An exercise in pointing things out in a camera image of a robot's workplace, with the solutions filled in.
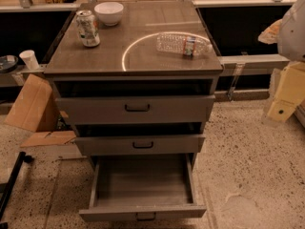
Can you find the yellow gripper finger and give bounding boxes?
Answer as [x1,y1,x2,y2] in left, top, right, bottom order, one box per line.
[258,19,282,45]
[262,62,305,127]

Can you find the clear plastic water bottle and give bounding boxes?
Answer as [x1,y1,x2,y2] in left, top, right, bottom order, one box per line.
[156,32,213,57]

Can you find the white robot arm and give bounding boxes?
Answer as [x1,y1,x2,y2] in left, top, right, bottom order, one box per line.
[258,0,305,127]

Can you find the grey top drawer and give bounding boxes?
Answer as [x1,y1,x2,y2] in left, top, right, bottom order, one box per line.
[55,95,214,125]

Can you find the grey drawer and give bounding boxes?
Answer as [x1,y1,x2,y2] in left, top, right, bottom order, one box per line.
[75,135,205,156]
[79,154,206,222]
[55,95,214,125]

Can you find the grey drawer cabinet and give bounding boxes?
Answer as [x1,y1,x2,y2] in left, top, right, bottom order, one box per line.
[43,0,224,164]

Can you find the grey middle drawer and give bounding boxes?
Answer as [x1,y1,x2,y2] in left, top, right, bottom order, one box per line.
[75,135,205,156]

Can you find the grey bottom drawer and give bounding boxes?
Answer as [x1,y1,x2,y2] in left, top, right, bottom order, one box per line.
[79,154,206,222]

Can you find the white ceramic bowl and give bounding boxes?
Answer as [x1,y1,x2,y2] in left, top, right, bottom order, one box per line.
[94,2,124,26]

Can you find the crushed soda can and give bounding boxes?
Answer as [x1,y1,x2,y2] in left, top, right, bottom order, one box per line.
[76,10,100,47]

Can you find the white paper cup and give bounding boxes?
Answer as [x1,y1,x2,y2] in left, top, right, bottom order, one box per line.
[19,50,39,70]

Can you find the upright cardboard box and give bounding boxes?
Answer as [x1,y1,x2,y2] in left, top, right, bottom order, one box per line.
[5,74,59,132]

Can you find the flat cardboard piece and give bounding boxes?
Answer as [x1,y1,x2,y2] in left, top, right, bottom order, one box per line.
[21,131,76,148]

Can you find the black round dish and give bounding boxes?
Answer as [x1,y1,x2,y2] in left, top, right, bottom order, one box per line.
[0,55,18,73]

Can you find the black metal stand leg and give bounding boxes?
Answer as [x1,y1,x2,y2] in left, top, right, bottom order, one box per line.
[0,152,33,229]

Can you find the clear acrylic bracket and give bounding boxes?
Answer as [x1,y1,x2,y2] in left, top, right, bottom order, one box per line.
[227,63,245,101]

